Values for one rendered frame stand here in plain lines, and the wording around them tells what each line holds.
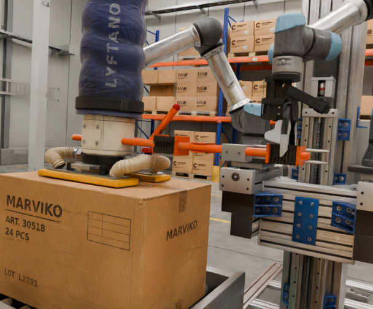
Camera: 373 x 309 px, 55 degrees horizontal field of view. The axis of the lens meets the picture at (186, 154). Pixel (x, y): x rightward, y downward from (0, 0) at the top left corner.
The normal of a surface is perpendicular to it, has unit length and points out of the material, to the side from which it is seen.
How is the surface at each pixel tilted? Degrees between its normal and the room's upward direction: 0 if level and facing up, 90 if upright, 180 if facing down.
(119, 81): 78
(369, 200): 90
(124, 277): 90
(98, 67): 74
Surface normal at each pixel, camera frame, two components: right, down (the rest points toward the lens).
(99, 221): -0.48, 0.02
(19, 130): 0.86, 0.07
